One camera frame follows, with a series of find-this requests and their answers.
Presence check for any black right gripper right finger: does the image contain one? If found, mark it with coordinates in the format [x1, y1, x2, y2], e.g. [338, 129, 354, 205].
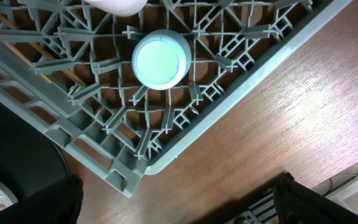
[273, 176, 358, 224]

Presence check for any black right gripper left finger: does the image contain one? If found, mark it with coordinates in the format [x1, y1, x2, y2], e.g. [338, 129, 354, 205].
[0, 174, 83, 224]

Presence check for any light blue cup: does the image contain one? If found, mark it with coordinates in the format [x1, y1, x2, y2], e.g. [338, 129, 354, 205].
[132, 29, 192, 90]

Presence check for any wooden chopstick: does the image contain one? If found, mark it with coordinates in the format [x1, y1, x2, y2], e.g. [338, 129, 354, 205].
[0, 14, 86, 86]
[2, 42, 52, 84]

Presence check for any pink cup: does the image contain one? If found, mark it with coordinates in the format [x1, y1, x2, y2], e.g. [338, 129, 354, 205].
[85, 0, 147, 17]

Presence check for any grey dishwasher rack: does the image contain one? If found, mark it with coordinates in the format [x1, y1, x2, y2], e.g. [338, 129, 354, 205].
[0, 0, 347, 197]

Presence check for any round black tray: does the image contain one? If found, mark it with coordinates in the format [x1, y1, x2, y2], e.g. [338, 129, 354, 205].
[0, 103, 70, 200]

